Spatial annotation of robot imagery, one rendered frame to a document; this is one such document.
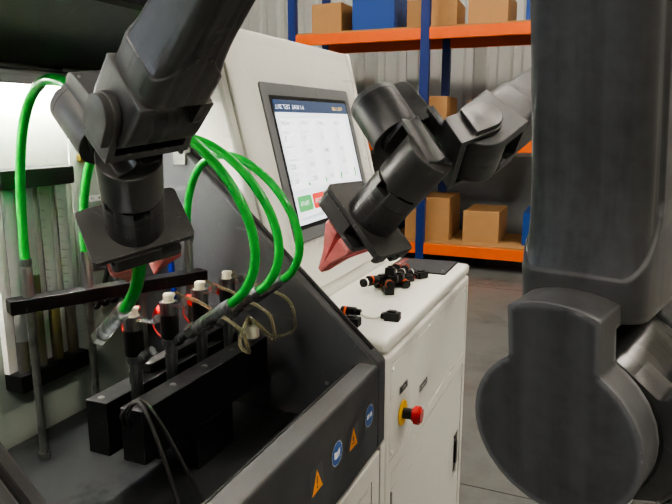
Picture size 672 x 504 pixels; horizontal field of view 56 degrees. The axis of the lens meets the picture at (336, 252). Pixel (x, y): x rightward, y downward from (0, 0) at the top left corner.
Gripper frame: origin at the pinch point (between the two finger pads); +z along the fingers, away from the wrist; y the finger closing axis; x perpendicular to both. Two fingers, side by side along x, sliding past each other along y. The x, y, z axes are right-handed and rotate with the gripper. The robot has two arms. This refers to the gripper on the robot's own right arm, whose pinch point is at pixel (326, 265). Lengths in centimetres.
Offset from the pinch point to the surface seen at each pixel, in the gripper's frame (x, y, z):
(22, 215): 13.8, 35.7, 31.2
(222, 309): -1.5, 8.0, 21.8
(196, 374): -1.5, 4.4, 34.8
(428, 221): -478, 139, 247
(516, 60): -609, 236, 118
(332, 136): -67, 48, 29
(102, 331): 17.7, 8.8, 20.1
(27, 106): 14.9, 41.7, 15.2
